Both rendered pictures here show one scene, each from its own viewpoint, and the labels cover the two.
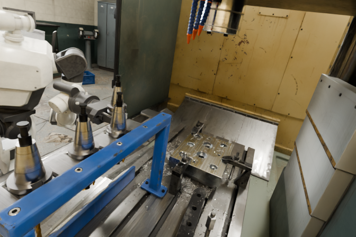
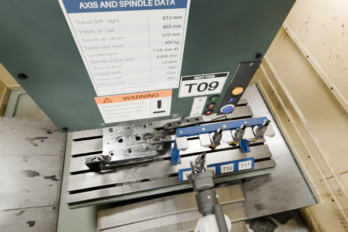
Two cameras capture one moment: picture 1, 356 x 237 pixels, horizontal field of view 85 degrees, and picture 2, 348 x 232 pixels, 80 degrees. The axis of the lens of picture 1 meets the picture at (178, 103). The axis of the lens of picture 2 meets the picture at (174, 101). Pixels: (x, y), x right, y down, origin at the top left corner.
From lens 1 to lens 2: 1.14 m
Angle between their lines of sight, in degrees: 92
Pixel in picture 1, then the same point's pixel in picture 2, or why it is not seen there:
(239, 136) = (13, 154)
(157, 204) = not seen: hidden behind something
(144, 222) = (195, 144)
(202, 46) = not seen: outside the picture
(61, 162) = (248, 133)
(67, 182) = (250, 120)
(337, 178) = not seen: hidden behind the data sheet
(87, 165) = (242, 122)
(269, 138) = (6, 122)
